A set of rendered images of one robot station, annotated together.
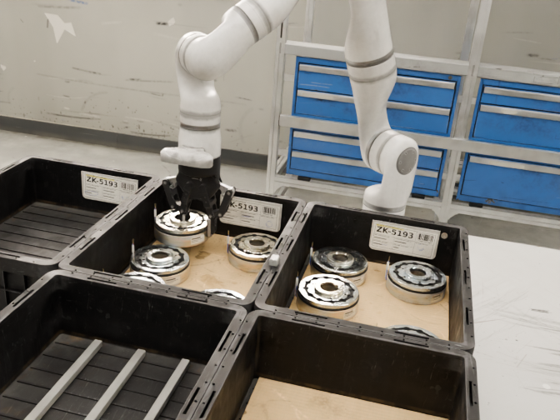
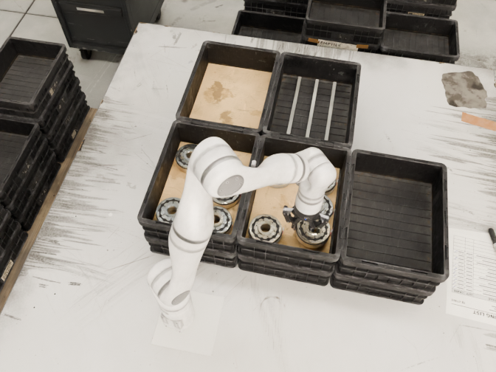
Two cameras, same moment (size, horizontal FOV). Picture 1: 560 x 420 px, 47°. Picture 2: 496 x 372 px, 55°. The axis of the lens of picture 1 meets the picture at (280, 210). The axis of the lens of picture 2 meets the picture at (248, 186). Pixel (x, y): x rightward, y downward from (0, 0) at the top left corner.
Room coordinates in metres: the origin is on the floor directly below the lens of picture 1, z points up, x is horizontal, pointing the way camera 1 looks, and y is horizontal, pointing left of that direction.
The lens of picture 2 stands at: (1.73, -0.02, 2.17)
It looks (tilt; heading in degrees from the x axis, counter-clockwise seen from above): 58 degrees down; 179
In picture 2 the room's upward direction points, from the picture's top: 1 degrees clockwise
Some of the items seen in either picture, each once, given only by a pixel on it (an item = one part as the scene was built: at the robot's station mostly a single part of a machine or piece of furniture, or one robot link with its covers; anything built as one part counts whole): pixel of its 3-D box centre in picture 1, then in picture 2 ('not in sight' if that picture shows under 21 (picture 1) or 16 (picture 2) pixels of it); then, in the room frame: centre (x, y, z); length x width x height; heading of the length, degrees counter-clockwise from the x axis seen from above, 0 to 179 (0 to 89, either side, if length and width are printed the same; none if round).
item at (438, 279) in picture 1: (417, 275); (172, 211); (1.00, -0.25, 0.86); 0.10 x 0.10 x 0.01
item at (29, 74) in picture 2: not in sight; (37, 102); (0.10, -1.07, 0.37); 0.40 x 0.30 x 0.45; 169
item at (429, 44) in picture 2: not in sight; (410, 57); (-0.29, 0.89, 0.31); 0.40 x 0.30 x 0.34; 79
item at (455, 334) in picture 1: (370, 294); (203, 185); (0.91, -0.16, 0.87); 0.40 x 0.30 x 0.11; 168
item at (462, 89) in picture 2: not in sight; (464, 88); (0.32, 0.89, 0.71); 0.22 x 0.19 x 0.01; 169
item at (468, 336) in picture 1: (374, 267); (202, 176); (0.91, -0.16, 0.92); 0.40 x 0.30 x 0.02; 168
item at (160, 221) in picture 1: (182, 220); (313, 228); (1.07, 0.18, 0.89); 0.10 x 0.10 x 0.01
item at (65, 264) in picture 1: (198, 235); (297, 193); (0.97, 0.13, 0.92); 0.40 x 0.30 x 0.02; 168
